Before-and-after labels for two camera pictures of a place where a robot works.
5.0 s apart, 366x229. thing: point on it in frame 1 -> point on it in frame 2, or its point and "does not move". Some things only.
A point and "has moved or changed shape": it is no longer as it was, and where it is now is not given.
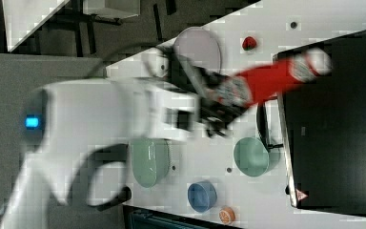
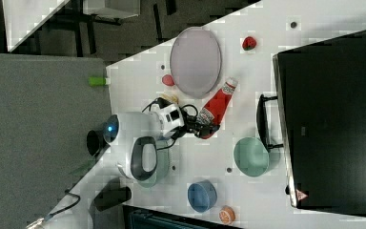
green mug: [253, 158] does not move
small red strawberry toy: [249, 43] does not move
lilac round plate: [201, 47] does not move
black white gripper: [186, 76] -> [173, 119]
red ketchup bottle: [243, 89] has moved or changed shape
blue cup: [201, 196] does not move
